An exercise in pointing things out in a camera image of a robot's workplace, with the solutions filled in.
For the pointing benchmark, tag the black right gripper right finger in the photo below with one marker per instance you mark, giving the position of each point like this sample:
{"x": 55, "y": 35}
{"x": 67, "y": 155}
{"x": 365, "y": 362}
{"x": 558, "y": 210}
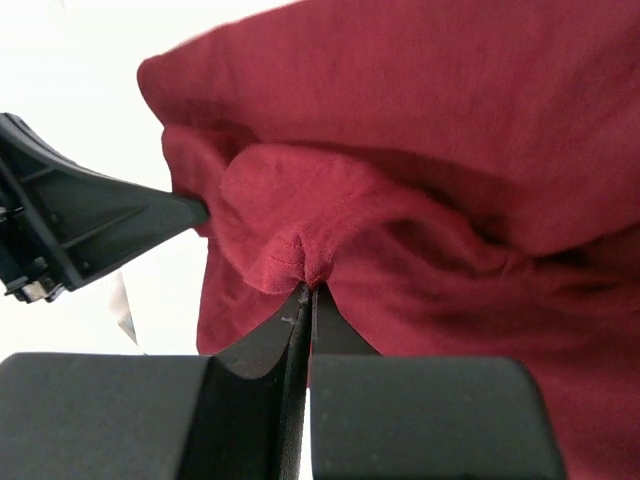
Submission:
{"x": 452, "y": 417}

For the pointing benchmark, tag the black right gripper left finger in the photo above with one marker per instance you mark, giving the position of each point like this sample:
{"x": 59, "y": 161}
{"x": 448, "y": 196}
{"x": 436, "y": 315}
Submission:
{"x": 235, "y": 415}

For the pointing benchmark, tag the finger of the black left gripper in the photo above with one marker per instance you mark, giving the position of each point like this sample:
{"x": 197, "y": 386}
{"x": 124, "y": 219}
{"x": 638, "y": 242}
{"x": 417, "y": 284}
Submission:
{"x": 64, "y": 226}

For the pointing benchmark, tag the dark red t shirt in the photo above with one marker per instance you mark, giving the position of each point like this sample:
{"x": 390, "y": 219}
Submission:
{"x": 463, "y": 175}

